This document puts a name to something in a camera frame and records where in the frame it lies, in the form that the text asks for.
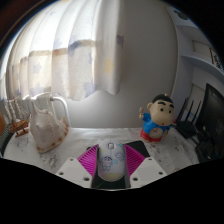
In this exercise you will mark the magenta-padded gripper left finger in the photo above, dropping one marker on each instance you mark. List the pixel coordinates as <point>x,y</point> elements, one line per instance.
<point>71,170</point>

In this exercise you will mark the black computer monitor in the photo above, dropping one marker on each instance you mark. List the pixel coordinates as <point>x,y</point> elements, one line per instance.
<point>213,110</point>

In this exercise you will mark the white metal rail frame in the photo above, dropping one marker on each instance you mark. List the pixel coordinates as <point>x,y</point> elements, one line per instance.
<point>63,105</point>

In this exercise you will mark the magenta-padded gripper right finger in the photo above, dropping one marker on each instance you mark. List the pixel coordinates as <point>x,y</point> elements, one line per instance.
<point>150,170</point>

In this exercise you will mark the white printed tablecloth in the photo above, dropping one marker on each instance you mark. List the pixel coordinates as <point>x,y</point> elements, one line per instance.
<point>83,138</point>

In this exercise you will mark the small black box device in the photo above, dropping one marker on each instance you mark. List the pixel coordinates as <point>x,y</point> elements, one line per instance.
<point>208,151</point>

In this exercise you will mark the cartoon boy figurine clock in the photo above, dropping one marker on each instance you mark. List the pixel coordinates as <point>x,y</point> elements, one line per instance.
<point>158,120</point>

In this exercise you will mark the white cartoon-print computer mouse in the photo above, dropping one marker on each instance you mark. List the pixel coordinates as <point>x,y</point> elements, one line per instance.
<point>111,163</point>

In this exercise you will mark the large white conch shell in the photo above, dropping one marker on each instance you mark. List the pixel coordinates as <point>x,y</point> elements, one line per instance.
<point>46,130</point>

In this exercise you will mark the black router with antennas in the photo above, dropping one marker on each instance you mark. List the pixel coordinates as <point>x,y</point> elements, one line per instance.
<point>186,128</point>

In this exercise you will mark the black computer keyboard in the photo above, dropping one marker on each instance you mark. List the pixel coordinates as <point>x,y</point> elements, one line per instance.
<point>4,141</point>

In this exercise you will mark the white star-print curtain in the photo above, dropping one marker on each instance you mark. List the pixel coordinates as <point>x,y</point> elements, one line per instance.
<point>60,43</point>

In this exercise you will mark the white wall shelf unit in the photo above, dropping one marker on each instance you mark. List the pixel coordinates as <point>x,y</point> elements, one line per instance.
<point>200,60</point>

